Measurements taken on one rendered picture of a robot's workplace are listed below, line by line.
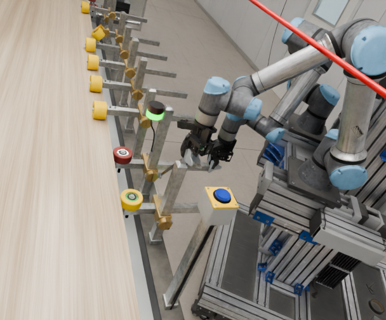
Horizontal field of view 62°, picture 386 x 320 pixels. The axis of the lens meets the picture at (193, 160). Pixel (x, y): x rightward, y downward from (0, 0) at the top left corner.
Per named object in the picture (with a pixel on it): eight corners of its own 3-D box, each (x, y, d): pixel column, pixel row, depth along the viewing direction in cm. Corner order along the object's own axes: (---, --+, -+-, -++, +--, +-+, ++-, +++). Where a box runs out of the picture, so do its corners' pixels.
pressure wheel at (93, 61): (98, 53, 178) (98, 65, 175) (96, 61, 184) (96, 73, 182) (87, 51, 175) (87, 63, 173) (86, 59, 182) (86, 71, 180)
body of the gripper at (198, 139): (194, 159, 111) (205, 131, 105) (180, 145, 116) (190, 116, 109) (210, 155, 116) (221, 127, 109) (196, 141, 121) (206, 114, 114)
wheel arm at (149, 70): (174, 75, 201) (175, 70, 199) (175, 79, 198) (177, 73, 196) (91, 62, 180) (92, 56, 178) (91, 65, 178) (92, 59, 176)
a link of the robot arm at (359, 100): (353, 169, 122) (388, 16, 91) (366, 195, 110) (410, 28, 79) (320, 169, 124) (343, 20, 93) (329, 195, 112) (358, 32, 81)
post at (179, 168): (153, 246, 133) (185, 159, 105) (155, 254, 131) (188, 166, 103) (145, 247, 132) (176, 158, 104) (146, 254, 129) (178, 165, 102)
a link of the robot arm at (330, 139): (336, 157, 133) (355, 130, 126) (345, 176, 122) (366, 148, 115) (310, 147, 133) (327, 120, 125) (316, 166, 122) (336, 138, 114)
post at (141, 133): (134, 167, 169) (155, 86, 141) (136, 172, 166) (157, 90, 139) (128, 167, 167) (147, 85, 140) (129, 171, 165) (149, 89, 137)
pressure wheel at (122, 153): (126, 166, 142) (131, 145, 135) (129, 178, 136) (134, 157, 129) (108, 165, 138) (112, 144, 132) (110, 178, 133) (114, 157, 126)
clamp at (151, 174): (150, 161, 145) (153, 153, 142) (156, 182, 136) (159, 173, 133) (138, 160, 143) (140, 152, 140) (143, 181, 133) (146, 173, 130)
